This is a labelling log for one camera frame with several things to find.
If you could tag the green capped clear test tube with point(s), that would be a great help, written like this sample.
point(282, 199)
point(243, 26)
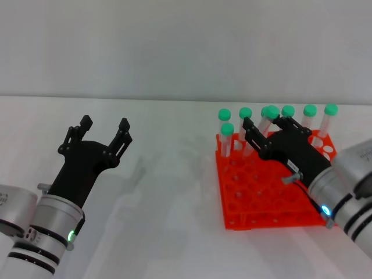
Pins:
point(224, 114)
point(227, 128)
point(263, 111)
point(331, 109)
point(310, 110)
point(245, 112)
point(288, 110)
point(273, 112)

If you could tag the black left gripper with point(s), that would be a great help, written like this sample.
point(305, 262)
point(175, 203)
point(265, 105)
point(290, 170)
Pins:
point(81, 168)

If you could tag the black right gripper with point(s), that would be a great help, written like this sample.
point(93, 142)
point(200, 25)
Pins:
point(296, 154)

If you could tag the orange plastic test tube rack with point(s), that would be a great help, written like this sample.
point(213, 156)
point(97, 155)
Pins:
point(255, 197)

